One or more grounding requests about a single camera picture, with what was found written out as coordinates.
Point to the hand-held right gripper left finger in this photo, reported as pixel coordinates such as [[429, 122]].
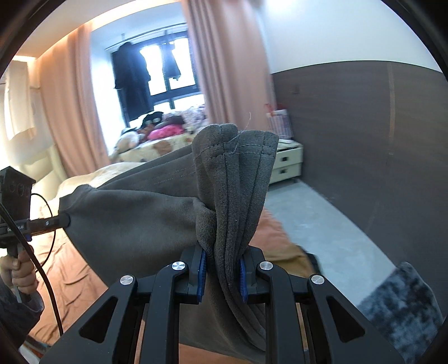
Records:
[[200, 280]]

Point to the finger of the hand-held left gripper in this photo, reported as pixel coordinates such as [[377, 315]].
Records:
[[49, 223]]

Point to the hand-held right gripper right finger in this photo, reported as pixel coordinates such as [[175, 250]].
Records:
[[244, 283]]

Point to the grey t-shirt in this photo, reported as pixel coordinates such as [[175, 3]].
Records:
[[140, 224]]

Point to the person's left forearm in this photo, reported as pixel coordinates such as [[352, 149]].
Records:
[[17, 315]]

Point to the brown folded clothes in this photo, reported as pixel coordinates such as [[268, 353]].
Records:
[[294, 259]]

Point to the person's left hand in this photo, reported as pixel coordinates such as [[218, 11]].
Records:
[[22, 276]]

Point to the cream padded headboard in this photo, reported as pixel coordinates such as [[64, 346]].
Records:
[[42, 164]]

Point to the orange blanket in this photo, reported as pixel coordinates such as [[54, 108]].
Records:
[[70, 280]]

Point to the cream duvet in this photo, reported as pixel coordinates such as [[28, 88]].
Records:
[[105, 175]]

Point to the white hanging cloth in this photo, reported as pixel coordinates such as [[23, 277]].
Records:
[[21, 101]]

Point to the pink curtain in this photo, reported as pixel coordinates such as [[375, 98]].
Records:
[[227, 70], [70, 105]]

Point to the white plush toy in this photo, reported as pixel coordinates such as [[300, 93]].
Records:
[[127, 141]]

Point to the cream nightstand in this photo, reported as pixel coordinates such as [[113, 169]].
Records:
[[287, 164]]

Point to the bear print bedding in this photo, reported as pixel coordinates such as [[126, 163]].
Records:
[[157, 147]]

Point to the black plush toy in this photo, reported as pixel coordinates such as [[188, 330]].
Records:
[[152, 119]]

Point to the pink plush toy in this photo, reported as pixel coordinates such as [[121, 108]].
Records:
[[164, 132]]

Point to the grey shaggy rug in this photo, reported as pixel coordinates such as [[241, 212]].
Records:
[[395, 308]]

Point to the dark hanging robe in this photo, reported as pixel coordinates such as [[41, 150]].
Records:
[[131, 80]]

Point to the dark framed window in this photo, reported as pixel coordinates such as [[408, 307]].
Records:
[[157, 73]]

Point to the small dark hanging garment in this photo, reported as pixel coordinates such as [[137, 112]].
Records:
[[171, 66]]

